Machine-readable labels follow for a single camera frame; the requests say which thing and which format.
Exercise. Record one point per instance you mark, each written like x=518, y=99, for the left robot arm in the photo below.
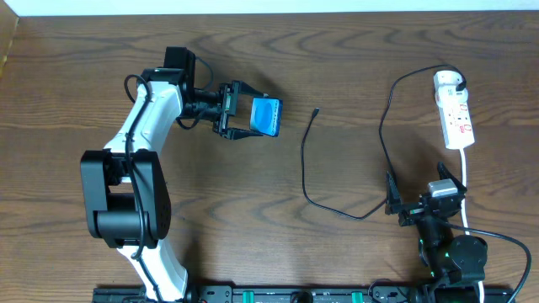
x=125, y=194

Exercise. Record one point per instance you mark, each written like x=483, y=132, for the blue screen Galaxy smartphone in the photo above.
x=266, y=115

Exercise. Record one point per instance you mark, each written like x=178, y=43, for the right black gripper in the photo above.
x=419, y=209

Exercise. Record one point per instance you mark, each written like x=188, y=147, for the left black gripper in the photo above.
x=226, y=109

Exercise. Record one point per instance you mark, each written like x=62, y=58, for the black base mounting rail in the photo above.
x=383, y=293

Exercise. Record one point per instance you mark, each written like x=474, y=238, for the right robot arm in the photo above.
x=456, y=263

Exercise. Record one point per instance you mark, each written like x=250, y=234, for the white USB charger plug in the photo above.
x=450, y=83

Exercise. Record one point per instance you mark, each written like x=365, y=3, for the white power strip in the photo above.
x=455, y=118

